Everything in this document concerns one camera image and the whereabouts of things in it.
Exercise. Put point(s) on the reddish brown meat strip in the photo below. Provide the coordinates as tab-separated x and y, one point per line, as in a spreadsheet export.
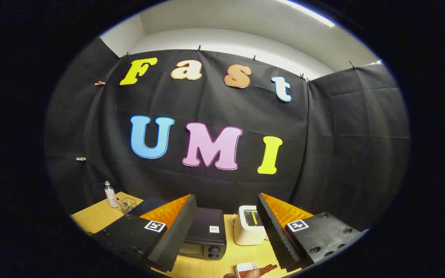
267	268

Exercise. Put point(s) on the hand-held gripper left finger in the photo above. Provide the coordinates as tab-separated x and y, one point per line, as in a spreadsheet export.
176	231

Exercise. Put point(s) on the white ribbed tray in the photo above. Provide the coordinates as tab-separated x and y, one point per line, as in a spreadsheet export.
244	266

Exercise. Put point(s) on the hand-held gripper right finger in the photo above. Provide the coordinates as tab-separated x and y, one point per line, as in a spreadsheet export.
276	231

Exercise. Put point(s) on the white pop-up toaster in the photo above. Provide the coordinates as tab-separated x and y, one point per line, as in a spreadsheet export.
245	234

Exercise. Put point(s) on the black toaster oven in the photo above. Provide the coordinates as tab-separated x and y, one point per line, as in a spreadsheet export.
207	222

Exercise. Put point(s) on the clear plastic bottle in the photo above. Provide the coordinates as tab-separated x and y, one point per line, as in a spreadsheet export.
110	197

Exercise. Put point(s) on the red striped straw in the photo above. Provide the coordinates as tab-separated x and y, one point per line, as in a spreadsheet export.
119	201

